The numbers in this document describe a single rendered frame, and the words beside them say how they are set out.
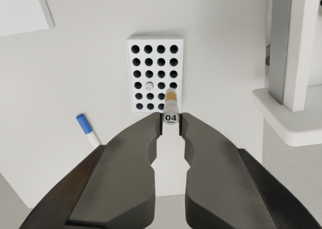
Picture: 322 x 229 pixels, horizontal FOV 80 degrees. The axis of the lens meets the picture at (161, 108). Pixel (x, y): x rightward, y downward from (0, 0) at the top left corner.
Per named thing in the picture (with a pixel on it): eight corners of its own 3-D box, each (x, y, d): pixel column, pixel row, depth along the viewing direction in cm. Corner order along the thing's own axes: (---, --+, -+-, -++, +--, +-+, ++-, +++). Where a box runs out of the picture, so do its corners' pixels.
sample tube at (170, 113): (177, 98, 18) (179, 126, 14) (164, 98, 18) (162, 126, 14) (178, 86, 17) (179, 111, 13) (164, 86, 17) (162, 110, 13)
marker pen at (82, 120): (113, 163, 44) (111, 168, 43) (107, 164, 45) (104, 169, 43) (84, 112, 38) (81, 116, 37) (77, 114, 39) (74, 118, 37)
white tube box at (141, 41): (179, 105, 36) (180, 115, 33) (135, 104, 37) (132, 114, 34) (182, 35, 31) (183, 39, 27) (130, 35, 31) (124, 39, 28)
